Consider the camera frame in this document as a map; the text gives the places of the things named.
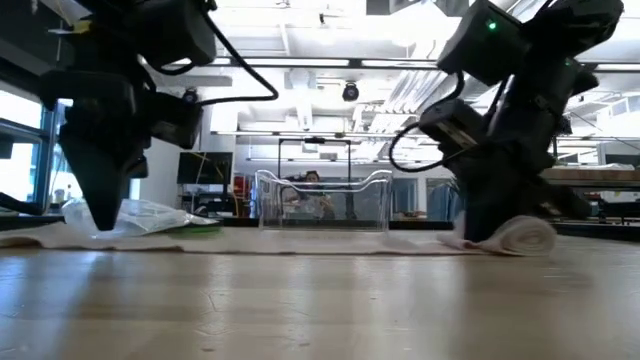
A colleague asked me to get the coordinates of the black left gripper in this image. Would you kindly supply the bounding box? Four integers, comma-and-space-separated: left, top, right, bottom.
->
39, 29, 151, 232

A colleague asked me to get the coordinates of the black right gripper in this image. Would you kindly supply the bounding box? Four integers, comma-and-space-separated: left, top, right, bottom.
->
449, 54, 599, 244

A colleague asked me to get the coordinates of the white elastic bandage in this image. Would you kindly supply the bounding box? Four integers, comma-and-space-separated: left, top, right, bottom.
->
0, 214, 558, 257

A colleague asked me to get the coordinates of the clear plastic bag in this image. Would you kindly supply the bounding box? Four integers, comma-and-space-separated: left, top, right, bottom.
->
62, 198, 221, 237

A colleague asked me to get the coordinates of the blue-framed window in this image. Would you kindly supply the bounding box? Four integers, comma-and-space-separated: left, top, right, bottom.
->
0, 89, 86, 214

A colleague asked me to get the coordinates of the black monitor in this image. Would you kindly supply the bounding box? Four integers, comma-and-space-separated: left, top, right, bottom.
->
176, 151, 234, 186

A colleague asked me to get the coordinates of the clear plastic container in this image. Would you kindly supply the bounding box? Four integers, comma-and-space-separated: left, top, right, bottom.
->
254, 168, 394, 231

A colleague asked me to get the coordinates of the person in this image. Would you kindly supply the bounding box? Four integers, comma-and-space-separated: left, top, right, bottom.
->
284, 169, 336, 221

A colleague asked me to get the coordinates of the grey metal-frame table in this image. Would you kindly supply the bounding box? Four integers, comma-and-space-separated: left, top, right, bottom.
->
542, 166, 640, 224

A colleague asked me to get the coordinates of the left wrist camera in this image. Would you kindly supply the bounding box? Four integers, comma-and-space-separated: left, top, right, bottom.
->
149, 92, 205, 150

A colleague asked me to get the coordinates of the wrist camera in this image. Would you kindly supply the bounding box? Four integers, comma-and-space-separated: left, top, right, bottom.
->
149, 92, 205, 150
418, 98, 485, 151

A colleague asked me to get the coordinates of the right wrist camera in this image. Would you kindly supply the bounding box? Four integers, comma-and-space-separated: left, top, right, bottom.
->
418, 98, 485, 151

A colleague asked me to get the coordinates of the black looped cable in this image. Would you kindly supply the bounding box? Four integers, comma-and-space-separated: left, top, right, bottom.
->
388, 69, 466, 174
164, 0, 280, 107

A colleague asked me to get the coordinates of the black gantry frame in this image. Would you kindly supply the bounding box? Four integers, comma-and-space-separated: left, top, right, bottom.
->
277, 135, 353, 221

